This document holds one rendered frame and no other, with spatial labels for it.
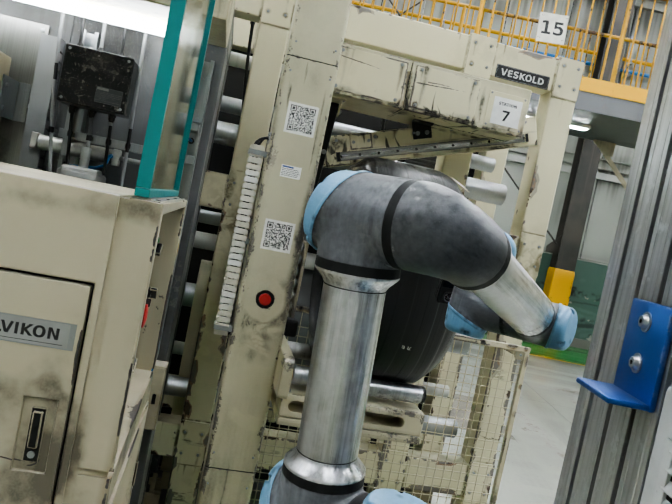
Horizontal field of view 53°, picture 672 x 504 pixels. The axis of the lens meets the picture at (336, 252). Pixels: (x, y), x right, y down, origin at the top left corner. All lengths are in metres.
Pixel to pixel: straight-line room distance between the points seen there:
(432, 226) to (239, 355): 0.98
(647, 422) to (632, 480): 0.05
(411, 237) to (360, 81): 1.21
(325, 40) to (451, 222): 0.98
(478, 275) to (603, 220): 10.88
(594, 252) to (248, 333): 10.24
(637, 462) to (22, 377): 0.72
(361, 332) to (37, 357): 0.42
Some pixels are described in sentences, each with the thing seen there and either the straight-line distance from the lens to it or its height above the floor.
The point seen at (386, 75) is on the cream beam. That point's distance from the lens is 1.99.
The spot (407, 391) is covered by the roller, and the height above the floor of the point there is 0.91.
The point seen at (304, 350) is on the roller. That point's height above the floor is 0.91.
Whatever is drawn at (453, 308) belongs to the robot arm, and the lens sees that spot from 1.20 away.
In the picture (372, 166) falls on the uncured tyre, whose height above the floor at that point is 1.43.
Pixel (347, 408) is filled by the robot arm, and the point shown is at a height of 1.05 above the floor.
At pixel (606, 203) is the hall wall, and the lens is 11.72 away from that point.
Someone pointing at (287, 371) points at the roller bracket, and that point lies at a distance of 1.59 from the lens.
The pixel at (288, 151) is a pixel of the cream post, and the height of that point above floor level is 1.43.
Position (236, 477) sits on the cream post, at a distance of 1.79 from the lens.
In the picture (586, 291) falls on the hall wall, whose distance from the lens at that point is 11.60.
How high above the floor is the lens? 1.30
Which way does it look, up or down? 3 degrees down
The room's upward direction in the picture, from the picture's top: 12 degrees clockwise
